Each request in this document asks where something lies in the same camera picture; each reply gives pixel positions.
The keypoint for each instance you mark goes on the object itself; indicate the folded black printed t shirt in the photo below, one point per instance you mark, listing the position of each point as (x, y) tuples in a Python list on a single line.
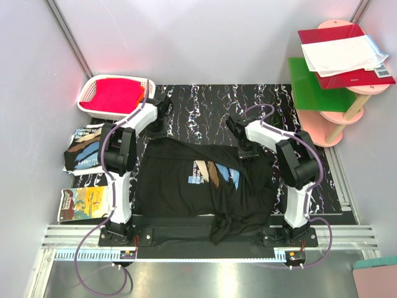
[(82, 155)]

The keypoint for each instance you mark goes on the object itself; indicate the white mesh bag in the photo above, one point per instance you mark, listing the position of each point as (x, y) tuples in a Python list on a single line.
[(344, 55)]

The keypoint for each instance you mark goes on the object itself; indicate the red plastic sheet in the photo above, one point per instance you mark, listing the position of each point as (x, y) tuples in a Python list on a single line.
[(350, 79)]

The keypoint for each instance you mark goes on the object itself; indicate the orange folded t shirt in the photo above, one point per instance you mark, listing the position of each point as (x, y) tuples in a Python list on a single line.
[(140, 96)]

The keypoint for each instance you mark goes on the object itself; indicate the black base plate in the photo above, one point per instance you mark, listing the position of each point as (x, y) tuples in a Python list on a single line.
[(189, 239)]

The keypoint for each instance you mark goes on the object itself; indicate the green plastic sheet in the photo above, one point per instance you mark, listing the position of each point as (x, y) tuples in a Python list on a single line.
[(308, 94)]

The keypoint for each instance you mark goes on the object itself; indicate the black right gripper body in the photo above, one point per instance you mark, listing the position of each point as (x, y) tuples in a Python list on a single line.
[(247, 150)]

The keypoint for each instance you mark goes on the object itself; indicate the white plastic laundry basket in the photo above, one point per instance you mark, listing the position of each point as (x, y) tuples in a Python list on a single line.
[(89, 88)]

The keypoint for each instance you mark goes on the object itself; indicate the pink round tiered shelf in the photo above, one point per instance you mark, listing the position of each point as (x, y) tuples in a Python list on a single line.
[(326, 128)]

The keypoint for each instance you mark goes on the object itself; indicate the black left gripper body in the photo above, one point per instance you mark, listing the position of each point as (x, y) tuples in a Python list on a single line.
[(156, 130)]

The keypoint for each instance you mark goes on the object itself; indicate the black printed t shirt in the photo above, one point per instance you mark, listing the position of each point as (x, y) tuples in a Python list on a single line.
[(82, 155), (178, 179)]

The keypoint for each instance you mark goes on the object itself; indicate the illustrated book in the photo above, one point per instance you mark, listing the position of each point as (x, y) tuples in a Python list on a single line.
[(85, 203)]

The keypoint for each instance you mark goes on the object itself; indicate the teal board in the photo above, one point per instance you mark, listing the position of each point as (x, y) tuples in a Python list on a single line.
[(362, 264)]

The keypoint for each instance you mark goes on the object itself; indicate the pink board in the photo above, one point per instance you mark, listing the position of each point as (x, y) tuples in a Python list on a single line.
[(376, 282)]

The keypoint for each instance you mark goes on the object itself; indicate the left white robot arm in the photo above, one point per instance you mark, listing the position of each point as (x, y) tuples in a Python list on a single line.
[(117, 150)]

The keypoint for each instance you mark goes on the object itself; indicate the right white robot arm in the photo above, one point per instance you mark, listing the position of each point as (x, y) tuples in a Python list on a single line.
[(299, 164)]

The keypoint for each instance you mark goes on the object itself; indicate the aluminium rail frame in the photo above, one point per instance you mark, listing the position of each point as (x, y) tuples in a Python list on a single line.
[(74, 263)]

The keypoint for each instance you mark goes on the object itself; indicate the pink folded t shirt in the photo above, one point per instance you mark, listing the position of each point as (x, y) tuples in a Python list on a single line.
[(116, 95)]

